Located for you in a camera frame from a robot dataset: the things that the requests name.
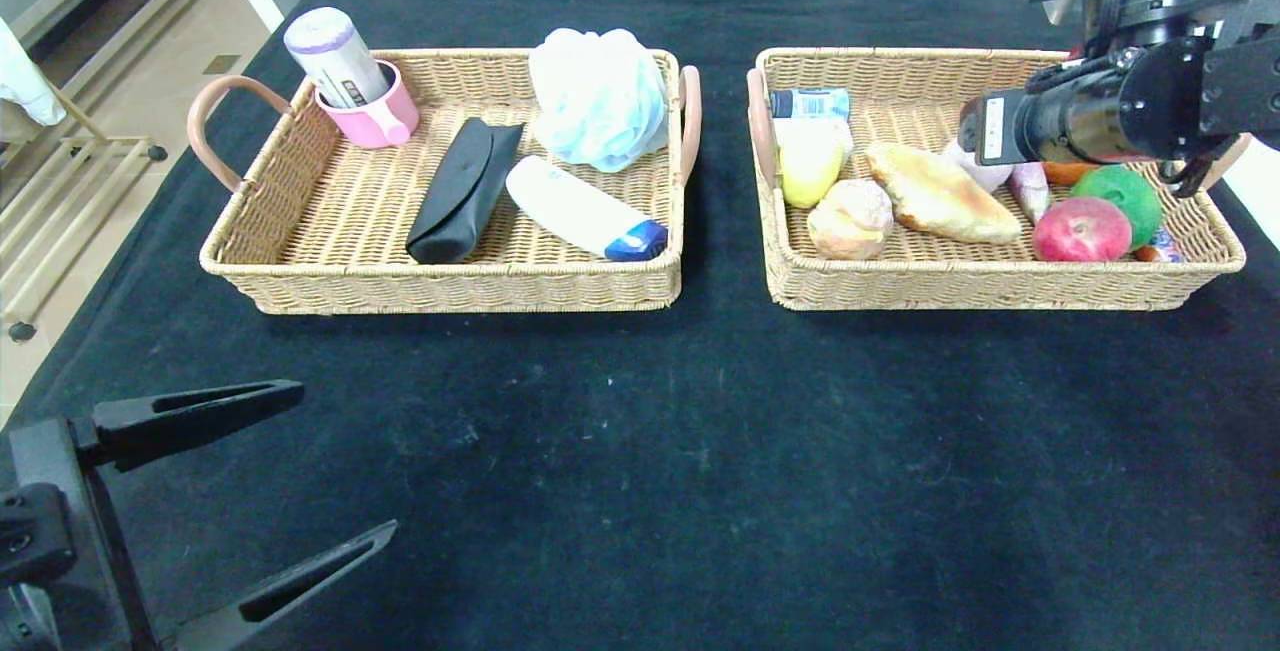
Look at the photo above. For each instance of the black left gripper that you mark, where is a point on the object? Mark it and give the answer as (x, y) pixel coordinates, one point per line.
(48, 476)

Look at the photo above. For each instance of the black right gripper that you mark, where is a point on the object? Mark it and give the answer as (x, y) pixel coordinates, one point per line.
(990, 128)

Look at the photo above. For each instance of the pale purple round ball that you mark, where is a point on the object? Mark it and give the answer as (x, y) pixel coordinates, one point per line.
(985, 174)

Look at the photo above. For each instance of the red peach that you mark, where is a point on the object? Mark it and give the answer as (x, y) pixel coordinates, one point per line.
(1080, 231)

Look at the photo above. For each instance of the yellow round fruit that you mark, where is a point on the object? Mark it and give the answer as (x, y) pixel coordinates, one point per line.
(810, 166)

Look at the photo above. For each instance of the black curved plastic piece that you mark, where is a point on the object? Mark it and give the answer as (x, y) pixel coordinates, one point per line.
(460, 196)

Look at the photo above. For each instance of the white shampoo bottle blue cap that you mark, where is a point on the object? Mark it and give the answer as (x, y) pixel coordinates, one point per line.
(575, 206)

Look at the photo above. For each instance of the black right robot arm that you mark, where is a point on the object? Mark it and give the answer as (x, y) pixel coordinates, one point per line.
(1240, 81)

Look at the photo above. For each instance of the wicker basket holding food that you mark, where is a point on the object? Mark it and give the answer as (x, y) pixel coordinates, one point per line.
(900, 81)

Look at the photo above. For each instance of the wicker basket holding pink mug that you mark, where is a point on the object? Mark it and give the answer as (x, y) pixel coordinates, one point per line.
(350, 201)

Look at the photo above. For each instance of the purple eggplant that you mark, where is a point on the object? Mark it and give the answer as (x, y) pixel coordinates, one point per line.
(1030, 191)

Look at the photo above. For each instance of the orange fruit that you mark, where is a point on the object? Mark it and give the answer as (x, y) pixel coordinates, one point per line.
(1065, 171)

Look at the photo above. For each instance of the golden bread loaf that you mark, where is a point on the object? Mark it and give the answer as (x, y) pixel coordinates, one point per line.
(940, 201)

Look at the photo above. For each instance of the small white juice carton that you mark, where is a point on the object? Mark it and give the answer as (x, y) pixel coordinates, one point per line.
(847, 134)

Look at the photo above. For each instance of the green round fruit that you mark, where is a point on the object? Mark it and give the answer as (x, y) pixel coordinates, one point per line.
(1125, 196)

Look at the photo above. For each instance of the cream puff pastry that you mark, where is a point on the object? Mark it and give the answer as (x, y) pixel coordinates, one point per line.
(850, 221)

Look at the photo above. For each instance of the small blue labelled bottle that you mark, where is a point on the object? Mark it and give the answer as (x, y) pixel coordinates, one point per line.
(810, 105)

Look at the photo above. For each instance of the colourful snack packet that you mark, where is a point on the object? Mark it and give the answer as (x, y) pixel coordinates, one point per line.
(1160, 249)

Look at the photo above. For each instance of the light blue bath pouf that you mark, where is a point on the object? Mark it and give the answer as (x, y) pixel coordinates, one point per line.
(600, 101)

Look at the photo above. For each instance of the pink mug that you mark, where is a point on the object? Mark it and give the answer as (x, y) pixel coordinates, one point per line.
(380, 126)

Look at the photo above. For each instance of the white tube with purple cap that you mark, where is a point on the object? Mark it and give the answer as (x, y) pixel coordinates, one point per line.
(335, 53)

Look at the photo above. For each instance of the black table cloth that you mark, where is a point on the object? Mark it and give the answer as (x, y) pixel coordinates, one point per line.
(700, 481)

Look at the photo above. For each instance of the white hanging cloth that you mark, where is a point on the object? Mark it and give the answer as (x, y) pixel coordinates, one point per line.
(25, 81)

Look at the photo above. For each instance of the beige metal trolley frame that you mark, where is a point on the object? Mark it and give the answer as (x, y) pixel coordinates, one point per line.
(120, 144)

